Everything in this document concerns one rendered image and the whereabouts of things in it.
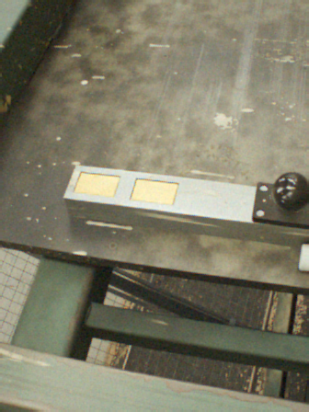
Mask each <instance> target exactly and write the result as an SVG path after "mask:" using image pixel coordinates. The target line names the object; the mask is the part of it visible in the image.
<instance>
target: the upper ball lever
mask: <svg viewBox="0 0 309 412"><path fill-rule="evenodd" d="M272 199H274V201H275V203H276V204H277V205H278V209H280V211H285V212H300V211H301V210H303V209H304V208H306V207H307V206H308V205H309V181H308V179H307V178H306V177H305V176H303V175H302V174H299V173H297V172H288V173H286V174H281V175H280V176H278V178H277V180H276V181H275V183H274V185H273V188H272Z"/></svg>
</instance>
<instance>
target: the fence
mask: <svg viewBox="0 0 309 412"><path fill-rule="evenodd" d="M81 173H83V174H90V175H96V174H98V175H106V176H113V177H120V182H119V185H118V187H117V190H116V193H115V196H114V198H113V197H106V196H99V195H92V194H85V193H78V192H74V191H75V188H76V185H77V184H78V181H79V178H80V175H81ZM137 179H143V180H151V181H159V182H166V183H174V184H178V189H177V196H176V199H175V202H174V205H170V204H163V203H155V202H149V201H141V200H131V198H132V193H133V190H134V187H135V184H136V181H137ZM255 193H256V187H249V186H242V185H234V184H227V183H219V182H217V181H211V180H203V179H196V178H188V177H173V176H166V175H157V174H150V173H142V172H134V171H126V170H118V169H110V168H107V169H103V168H94V167H87V166H76V168H75V170H74V173H73V176H72V178H71V181H70V183H69V186H68V188H67V190H66V191H65V194H64V196H63V198H64V200H65V202H66V205H67V207H68V210H69V212H70V213H71V216H74V217H80V218H87V219H94V220H100V221H107V222H114V223H126V224H132V225H139V226H146V227H153V228H159V229H166V230H172V231H179V232H185V233H192V234H198V235H210V236H217V237H223V238H230V239H235V240H243V241H255V242H261V243H267V244H273V245H279V246H291V247H298V248H301V247H302V246H303V245H309V229H303V228H297V227H293V228H291V227H284V226H278V225H271V224H264V223H254V222H253V221H252V214H253V209H254V198H255Z"/></svg>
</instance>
